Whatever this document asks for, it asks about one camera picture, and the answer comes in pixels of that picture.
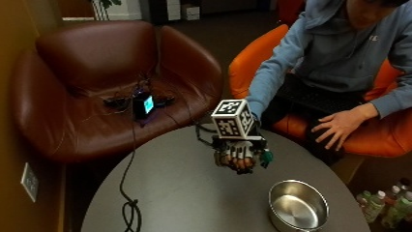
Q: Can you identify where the black laptop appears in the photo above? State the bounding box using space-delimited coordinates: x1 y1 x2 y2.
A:
275 72 369 116

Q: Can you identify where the orange armchair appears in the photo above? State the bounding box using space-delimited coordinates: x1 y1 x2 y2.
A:
227 23 412 159

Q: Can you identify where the white marker cube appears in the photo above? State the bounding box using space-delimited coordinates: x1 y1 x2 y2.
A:
210 98 258 140

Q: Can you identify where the green bottle with white cap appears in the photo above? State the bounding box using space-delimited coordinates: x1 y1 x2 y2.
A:
363 189 389 224
357 189 374 211
382 190 412 230

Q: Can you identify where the dark bottle with black cap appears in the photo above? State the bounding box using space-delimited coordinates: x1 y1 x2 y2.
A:
395 177 412 193

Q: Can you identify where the red bottle with white cap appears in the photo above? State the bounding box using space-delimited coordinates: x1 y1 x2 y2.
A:
386 185 403 206

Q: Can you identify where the the person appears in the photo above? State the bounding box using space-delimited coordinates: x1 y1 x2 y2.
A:
245 0 412 167

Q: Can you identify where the steel bowl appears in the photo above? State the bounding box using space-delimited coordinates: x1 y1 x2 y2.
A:
269 179 331 232

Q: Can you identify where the black device with lit screen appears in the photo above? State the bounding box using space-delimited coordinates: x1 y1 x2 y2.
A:
131 92 157 120

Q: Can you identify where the red chair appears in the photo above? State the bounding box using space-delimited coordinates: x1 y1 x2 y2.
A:
277 0 309 27

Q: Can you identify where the brown leather armchair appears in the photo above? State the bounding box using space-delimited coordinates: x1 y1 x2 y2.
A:
10 19 225 164

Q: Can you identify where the white storage box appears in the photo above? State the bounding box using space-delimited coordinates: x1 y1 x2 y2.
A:
181 3 203 21

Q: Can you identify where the white cabinet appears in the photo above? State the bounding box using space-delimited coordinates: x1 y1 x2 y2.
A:
165 0 183 21

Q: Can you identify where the white striped planter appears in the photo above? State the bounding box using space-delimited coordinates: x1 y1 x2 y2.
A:
91 0 143 21

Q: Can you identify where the black glove cable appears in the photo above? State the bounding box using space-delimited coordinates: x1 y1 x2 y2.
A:
195 123 219 148

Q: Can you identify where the long black cable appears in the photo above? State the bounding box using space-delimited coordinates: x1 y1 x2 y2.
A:
119 115 145 232

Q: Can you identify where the white wall outlet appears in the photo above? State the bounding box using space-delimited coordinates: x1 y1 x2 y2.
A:
19 161 42 203

